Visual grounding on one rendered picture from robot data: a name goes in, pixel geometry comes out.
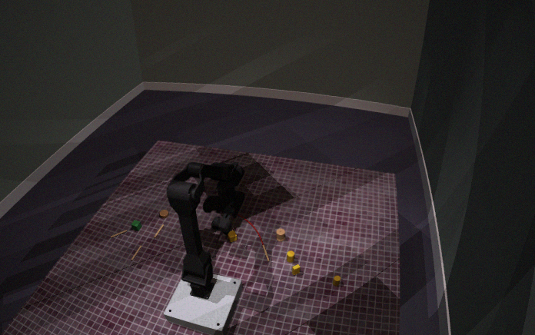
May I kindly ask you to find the small green block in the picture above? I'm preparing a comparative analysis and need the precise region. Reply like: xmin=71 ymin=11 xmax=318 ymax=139
xmin=131 ymin=221 xmax=141 ymax=231

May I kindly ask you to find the short yellow cylinder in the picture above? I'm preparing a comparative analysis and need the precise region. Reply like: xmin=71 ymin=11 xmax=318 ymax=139
xmin=332 ymin=275 xmax=341 ymax=287

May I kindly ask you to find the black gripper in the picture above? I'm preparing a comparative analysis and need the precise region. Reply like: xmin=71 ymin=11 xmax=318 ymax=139
xmin=211 ymin=191 xmax=244 ymax=235

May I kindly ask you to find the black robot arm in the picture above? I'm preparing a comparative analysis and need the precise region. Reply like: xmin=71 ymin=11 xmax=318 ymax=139
xmin=166 ymin=162 xmax=244 ymax=299

